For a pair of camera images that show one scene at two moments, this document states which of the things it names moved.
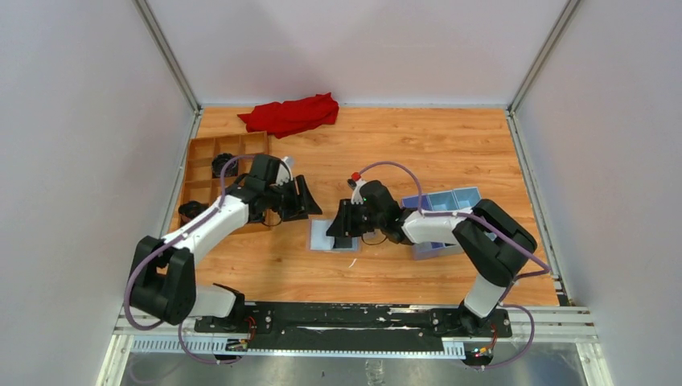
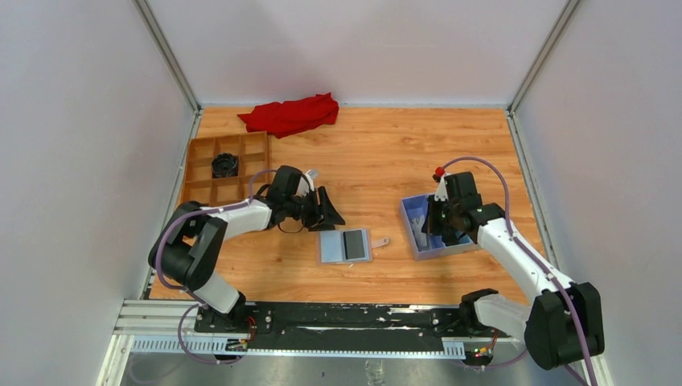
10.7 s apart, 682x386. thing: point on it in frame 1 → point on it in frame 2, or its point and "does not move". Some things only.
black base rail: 354,327 does not move
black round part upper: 218,162 does not move
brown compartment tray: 199,182 does not move
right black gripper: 343,226 → 431,225
